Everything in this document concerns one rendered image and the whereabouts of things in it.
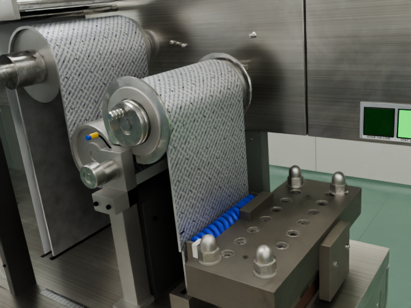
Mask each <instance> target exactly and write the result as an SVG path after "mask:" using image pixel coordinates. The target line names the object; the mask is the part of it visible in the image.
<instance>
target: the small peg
mask: <svg viewBox="0 0 411 308"><path fill-rule="evenodd" d="M123 116H125V111H124V109H123V108H119V109H116V110H113V111H110V112H108V113H107V118H108V119H109V120H110V121H112V120H115V119H118V118H121V117H123Z"/></svg>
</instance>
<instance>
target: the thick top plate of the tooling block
mask: <svg viewBox="0 0 411 308"><path fill-rule="evenodd" d="M303 182H304V186H303V187H301V188H290V187H288V186H287V180H286V181H285V182H284V183H282V184H281V185H279V187H277V188H276V189H275V190H274V191H272V193H273V202H272V203H270V204H269V205H268V206H267V207H266V208H264V209H263V210H262V211H261V212H260V213H259V214H258V215H256V216H255V217H254V218H253V219H252V220H250V221H248V220H245V219H239V220H237V221H236V222H235V223H233V225H231V226H230V227H229V228H228V229H226V230H225V231H224V232H223V233H222V234H220V235H219V236H218V237H216V241H217V246H218V247H219V248H220V255H221V261H220V262H219V263H217V264H216V265H212V266H205V265H202V264H200V262H199V258H195V257H192V258H191V259H190V260H189V261H187V262H186V263H185V274H186V280H187V289H188V295H189V296H192V297H195V298H198V299H200V300H203V301H206V302H208V303H211V304H214V305H216V306H219V307H222V308H290V307H291V306H292V305H293V303H294V302H295V300H296V299H297V298H298V297H299V295H300V294H301V292H302V291H303V290H304V289H305V287H306V286H307V285H308V283H309V282H310V280H311V279H312V278H313V277H314V275H315V274H316V273H317V271H318V270H319V244H320V242H321V241H322V240H323V239H324V238H325V237H326V235H327V234H328V233H329V231H331V229H332V228H333V227H334V226H335V224H336V223H337V222H338V221H339V220H343V221H349V222H350V227H351V226H352V224H353V223H354V222H355V221H356V219H357V218H358V217H359V215H360V214H361V187H356V186H349V185H347V190H348V193H347V194H346V195H343V196H336V195H332V194H330V183H329V182H325V181H317V180H310V179H305V178H304V179H303ZM263 244H264V245H267V246H269V247H270V248H271V250H272V252H273V258H274V259H275V260H276V268H277V274H276V276H274V277H272V278H269V279H261V278H258V277H256V276H255V275H254V274H253V269H254V263H253V260H254V259H255V258H256V256H255V254H256V249H257V248H258V247H259V246H260V245H263Z"/></svg>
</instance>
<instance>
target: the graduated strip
mask: <svg viewBox="0 0 411 308"><path fill-rule="evenodd" d="M38 294H40V295H42V296H44V297H46V298H48V299H50V300H52V301H54V302H57V303H59V304H61V305H63V306H65V307H67V308H91V307H89V306H86V305H84V304H82V303H80V302H78V301H75V300H74V299H71V298H69V297H67V296H64V295H62V294H60V293H58V292H56V291H54V290H51V289H49V288H46V289H44V290H43V291H41V292H40V293H38Z"/></svg>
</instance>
